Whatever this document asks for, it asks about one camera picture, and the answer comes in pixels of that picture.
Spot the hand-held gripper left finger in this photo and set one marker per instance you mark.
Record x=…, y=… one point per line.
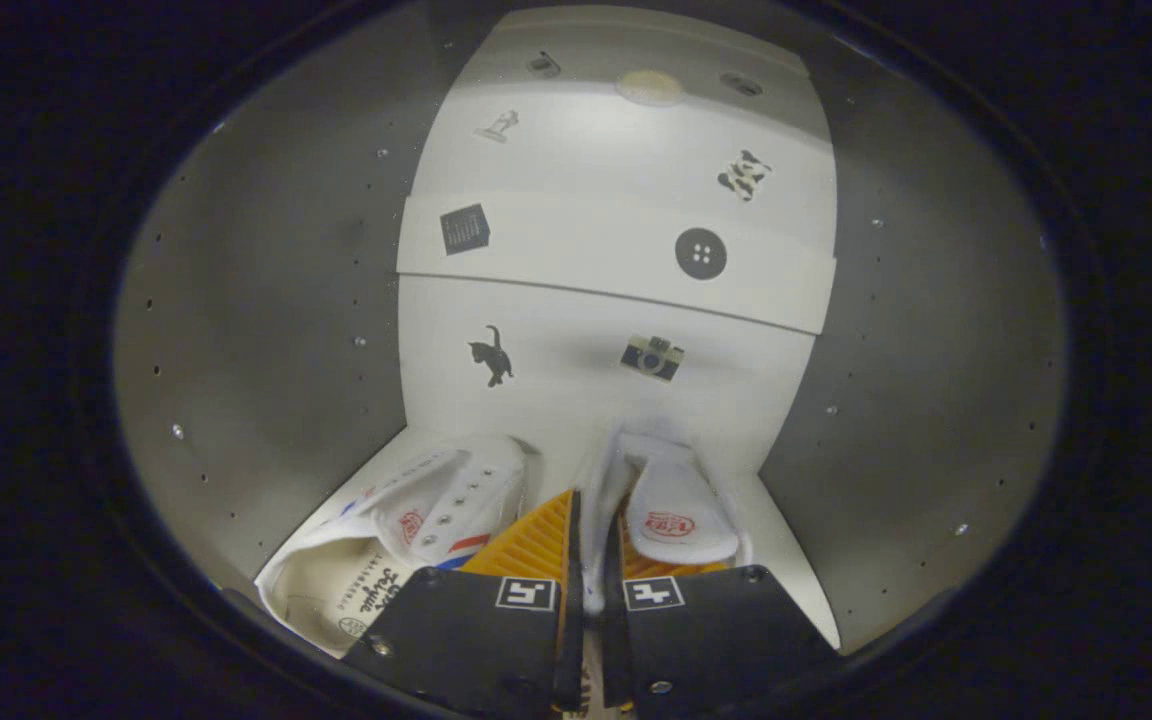
x=466, y=640

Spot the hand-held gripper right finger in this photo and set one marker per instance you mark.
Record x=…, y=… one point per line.
x=726, y=640

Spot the white canvas shoe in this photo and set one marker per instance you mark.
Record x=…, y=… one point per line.
x=676, y=500
x=456, y=500

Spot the grey shoe cabinet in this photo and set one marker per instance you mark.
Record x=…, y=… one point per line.
x=266, y=300

